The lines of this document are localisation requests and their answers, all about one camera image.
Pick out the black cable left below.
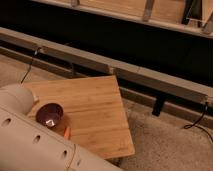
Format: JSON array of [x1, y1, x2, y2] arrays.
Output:
[[20, 46, 44, 84]]

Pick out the grey metal rail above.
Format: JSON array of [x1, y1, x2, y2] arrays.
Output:
[[0, 27, 213, 107]]

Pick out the dark purple bowl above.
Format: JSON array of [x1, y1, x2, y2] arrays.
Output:
[[36, 103, 64, 128]]

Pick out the orange carrot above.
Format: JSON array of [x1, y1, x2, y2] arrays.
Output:
[[64, 126, 71, 140]]

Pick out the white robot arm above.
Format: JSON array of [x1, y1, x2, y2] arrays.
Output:
[[0, 84, 123, 171]]

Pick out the black cable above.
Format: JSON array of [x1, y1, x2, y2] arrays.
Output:
[[20, 46, 44, 84], [182, 101, 213, 143]]

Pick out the black cable right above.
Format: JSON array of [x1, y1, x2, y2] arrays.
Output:
[[182, 101, 213, 143]]

